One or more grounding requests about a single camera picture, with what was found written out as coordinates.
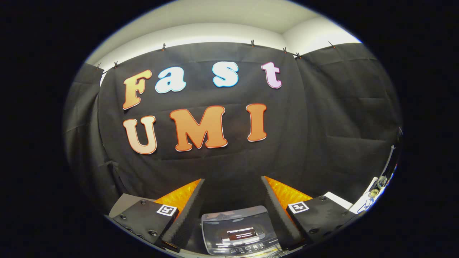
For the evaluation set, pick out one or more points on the white sheet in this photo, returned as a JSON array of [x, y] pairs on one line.
[[339, 200]]

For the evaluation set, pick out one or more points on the black backdrop cloth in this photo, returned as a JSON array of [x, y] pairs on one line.
[[322, 125]]

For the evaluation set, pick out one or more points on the grey washing machine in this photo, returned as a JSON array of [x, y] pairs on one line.
[[251, 248]]

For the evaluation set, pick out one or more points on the row of small black clips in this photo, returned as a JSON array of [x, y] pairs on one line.
[[252, 43]]

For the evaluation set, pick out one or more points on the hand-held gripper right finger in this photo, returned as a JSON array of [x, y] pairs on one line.
[[275, 211]]

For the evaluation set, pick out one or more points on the white frame bar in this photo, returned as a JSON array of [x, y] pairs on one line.
[[365, 206]]

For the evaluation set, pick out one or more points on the dark glass washing machine lid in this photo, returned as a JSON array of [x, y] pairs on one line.
[[222, 222]]

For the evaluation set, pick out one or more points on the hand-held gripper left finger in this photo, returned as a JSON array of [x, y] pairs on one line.
[[189, 211]]

